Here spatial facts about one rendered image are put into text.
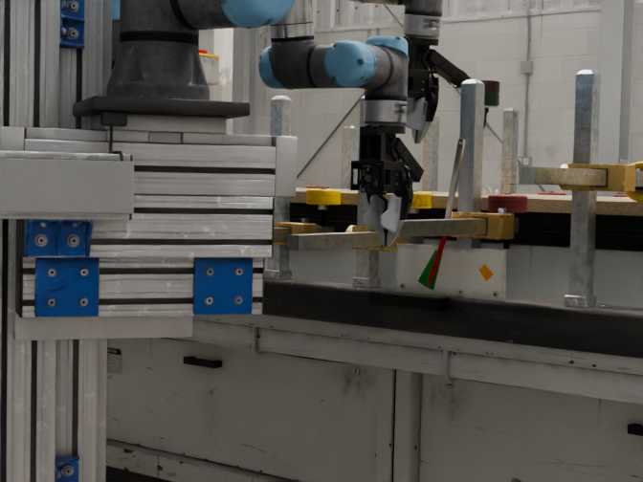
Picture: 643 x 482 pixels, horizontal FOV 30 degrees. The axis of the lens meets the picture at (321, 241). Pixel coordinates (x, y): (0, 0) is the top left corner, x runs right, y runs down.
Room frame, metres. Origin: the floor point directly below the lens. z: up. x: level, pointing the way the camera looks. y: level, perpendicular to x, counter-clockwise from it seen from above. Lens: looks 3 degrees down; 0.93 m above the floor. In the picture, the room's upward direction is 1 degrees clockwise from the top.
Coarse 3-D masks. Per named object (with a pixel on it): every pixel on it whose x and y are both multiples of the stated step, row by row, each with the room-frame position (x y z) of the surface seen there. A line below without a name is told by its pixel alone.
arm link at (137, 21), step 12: (120, 0) 1.77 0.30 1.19; (132, 0) 1.73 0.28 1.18; (144, 0) 1.72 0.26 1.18; (156, 0) 1.72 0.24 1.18; (168, 0) 1.71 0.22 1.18; (120, 12) 1.76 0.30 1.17; (132, 12) 1.73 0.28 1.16; (144, 12) 1.73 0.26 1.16; (156, 12) 1.72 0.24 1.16; (168, 12) 1.72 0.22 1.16; (180, 12) 1.71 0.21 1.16; (120, 24) 1.76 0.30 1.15; (132, 24) 1.73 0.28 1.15; (144, 24) 1.73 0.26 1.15; (156, 24) 1.72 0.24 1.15; (168, 24) 1.73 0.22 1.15; (180, 24) 1.73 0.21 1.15
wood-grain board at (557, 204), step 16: (304, 192) 2.88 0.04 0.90; (352, 192) 2.84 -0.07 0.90; (432, 192) 3.26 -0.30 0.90; (448, 192) 3.36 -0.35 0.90; (528, 208) 2.51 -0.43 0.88; (544, 208) 2.48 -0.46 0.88; (560, 208) 2.46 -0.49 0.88; (608, 208) 2.40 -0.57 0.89; (624, 208) 2.38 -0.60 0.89; (640, 208) 2.36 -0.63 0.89
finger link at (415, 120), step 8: (416, 104) 2.41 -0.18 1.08; (424, 104) 2.42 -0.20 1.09; (416, 112) 2.42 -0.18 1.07; (424, 112) 2.42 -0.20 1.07; (408, 120) 2.41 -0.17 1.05; (416, 120) 2.42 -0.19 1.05; (424, 120) 2.42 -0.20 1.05; (416, 128) 2.42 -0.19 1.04; (424, 128) 2.43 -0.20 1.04; (416, 136) 2.45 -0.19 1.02
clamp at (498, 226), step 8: (456, 216) 2.41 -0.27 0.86; (464, 216) 2.40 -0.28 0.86; (472, 216) 2.39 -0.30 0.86; (480, 216) 2.37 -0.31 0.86; (488, 216) 2.36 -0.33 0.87; (496, 216) 2.35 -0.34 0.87; (504, 216) 2.35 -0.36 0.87; (512, 216) 2.38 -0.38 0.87; (488, 224) 2.36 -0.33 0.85; (496, 224) 2.35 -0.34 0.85; (504, 224) 2.35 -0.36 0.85; (512, 224) 2.38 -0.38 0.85; (488, 232) 2.36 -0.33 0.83; (496, 232) 2.35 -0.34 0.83; (504, 232) 2.35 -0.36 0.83; (512, 232) 2.38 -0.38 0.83
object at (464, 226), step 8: (408, 224) 2.15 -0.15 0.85; (416, 224) 2.17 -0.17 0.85; (424, 224) 2.19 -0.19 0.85; (432, 224) 2.21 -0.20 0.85; (440, 224) 2.23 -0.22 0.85; (448, 224) 2.25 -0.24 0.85; (456, 224) 2.28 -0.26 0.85; (464, 224) 2.30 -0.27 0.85; (472, 224) 2.32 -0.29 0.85; (480, 224) 2.35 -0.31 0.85; (400, 232) 2.13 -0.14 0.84; (408, 232) 2.15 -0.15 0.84; (416, 232) 2.17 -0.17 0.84; (424, 232) 2.19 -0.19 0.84; (432, 232) 2.21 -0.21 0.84; (440, 232) 2.23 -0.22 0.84; (448, 232) 2.26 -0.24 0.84; (456, 232) 2.28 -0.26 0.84; (464, 232) 2.30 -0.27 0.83; (472, 232) 2.32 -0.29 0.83; (480, 232) 2.35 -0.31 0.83
